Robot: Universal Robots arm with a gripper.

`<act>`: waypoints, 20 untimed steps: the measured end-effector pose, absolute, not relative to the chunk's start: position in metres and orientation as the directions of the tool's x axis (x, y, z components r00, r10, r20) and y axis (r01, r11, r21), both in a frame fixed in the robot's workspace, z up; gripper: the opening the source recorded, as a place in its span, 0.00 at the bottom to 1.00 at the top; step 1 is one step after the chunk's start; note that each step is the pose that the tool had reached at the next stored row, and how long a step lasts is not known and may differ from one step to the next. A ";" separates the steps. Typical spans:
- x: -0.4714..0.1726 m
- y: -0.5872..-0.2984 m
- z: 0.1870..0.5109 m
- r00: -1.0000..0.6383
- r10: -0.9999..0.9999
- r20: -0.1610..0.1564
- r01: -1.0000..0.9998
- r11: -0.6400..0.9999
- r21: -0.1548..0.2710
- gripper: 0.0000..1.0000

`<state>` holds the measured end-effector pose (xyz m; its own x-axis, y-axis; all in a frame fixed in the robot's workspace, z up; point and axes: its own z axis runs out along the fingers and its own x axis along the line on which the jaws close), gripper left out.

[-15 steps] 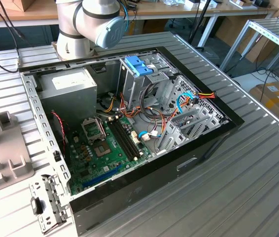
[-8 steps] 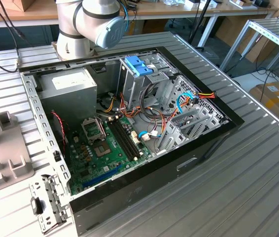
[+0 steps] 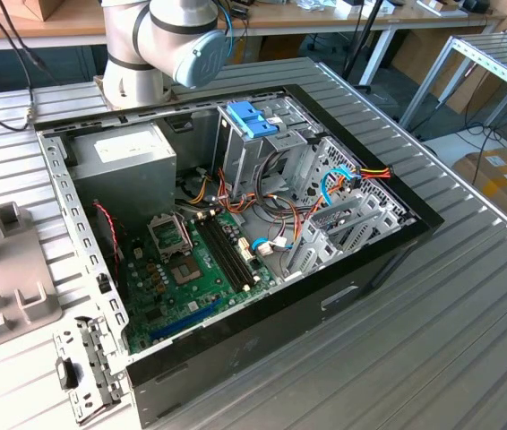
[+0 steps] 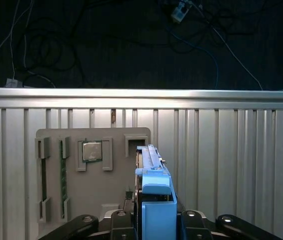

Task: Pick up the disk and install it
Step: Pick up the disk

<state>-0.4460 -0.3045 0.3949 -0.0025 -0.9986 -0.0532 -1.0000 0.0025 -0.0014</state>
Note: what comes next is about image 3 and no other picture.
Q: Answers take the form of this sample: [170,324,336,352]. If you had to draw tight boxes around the red yellow orange power wire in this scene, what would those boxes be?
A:
[291,164,393,243]

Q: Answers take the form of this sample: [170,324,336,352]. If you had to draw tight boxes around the grey metal disk bay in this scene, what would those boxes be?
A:
[281,193,401,284]

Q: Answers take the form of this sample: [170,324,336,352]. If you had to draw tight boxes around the black RAM slots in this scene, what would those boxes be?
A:
[195,211,258,293]

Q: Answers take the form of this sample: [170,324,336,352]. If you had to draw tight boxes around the grey metal drive cage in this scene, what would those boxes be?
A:
[211,99,322,202]

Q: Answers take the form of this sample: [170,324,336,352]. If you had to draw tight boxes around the metal socket cover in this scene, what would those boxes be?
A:
[146,213,193,263]

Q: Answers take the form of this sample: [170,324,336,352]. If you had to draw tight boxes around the CPU socket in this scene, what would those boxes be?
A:
[167,257,204,288]

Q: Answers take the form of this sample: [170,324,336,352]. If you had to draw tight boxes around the blue drive cage latch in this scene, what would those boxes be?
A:
[225,100,279,142]

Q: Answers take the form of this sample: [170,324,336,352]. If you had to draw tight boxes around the green motherboard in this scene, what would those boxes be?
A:
[121,208,278,356]

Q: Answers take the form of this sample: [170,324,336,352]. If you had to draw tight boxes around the blue expansion slot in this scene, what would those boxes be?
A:
[148,296,224,346]

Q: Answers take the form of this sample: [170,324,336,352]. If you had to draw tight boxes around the grey power supply unit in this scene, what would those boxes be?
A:
[67,121,178,225]

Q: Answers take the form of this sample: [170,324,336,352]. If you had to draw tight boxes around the black open PC case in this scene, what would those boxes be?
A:
[32,82,445,430]

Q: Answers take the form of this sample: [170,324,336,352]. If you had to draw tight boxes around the grey expansion slot retainer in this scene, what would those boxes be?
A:
[53,313,130,426]

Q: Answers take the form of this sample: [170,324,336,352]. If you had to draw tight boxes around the large brown cardboard box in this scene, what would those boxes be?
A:
[452,150,507,229]

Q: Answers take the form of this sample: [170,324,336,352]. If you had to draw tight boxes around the grey parts rack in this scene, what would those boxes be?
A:
[0,201,64,359]

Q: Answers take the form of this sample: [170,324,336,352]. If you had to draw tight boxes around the wooden desk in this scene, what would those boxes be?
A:
[0,0,507,89]

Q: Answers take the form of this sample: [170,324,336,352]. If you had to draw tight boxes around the metal slat side table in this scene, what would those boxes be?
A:
[399,33,507,131]

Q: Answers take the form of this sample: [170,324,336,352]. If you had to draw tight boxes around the small brown cardboard box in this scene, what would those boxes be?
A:
[0,0,65,22]

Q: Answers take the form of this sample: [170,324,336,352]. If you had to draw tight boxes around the orange red wire bundle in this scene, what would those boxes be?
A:
[215,168,260,219]

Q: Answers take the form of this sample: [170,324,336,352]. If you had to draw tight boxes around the short blue data wire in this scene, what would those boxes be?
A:
[250,236,289,260]

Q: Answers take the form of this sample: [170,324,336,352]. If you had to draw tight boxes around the black wire bundle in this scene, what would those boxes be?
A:
[255,147,303,216]

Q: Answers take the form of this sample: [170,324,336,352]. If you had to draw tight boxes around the yellow black power wire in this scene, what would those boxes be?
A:
[180,166,213,205]

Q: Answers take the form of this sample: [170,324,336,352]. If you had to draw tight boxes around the red black fan wire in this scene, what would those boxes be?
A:
[91,201,128,279]

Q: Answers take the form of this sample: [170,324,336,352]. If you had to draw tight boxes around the thick black cable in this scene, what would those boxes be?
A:
[0,0,60,133]

